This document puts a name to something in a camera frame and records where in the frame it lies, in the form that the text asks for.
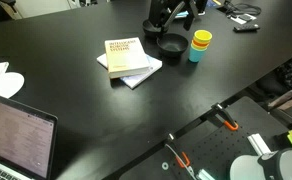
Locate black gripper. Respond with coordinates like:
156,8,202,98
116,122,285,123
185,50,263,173
148,0,201,32

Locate beige wooden planks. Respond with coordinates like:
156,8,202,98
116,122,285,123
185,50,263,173
267,89,292,112

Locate silver aluminium bracket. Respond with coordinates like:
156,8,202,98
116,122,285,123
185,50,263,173
246,133,273,157

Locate black perforated breadboard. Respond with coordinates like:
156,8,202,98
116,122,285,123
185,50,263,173
167,123,270,180

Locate orange plastic cup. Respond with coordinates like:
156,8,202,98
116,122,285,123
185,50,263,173
192,39,210,48

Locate small silver bracket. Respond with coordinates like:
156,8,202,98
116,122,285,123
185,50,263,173
196,168,216,180

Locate white blue book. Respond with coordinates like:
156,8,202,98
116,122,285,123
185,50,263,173
96,53,163,90

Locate white paper plate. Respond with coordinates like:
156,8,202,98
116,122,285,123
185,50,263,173
0,61,26,100

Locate black bowl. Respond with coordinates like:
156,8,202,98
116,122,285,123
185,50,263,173
156,32,190,58
142,19,164,38

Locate yellow robotics textbook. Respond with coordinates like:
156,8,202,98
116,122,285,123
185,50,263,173
104,36,152,80

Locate yellow plastic cup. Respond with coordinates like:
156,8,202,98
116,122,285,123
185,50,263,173
193,29,213,44

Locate blue plastic cup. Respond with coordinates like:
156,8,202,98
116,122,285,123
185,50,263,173
188,45,208,64

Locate coiled black cable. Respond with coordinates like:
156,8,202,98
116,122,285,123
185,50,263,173
223,0,263,18

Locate lime plastic cup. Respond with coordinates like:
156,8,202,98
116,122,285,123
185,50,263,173
190,42,208,52

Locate black remote control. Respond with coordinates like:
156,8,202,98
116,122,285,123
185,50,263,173
232,23,261,34

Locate black clamp orange handle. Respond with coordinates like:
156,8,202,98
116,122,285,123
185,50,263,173
211,102,240,132
165,133,196,179

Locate white card with black device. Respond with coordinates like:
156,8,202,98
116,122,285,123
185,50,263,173
230,13,258,25

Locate silver laptop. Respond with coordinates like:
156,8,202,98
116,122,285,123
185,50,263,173
0,90,59,180

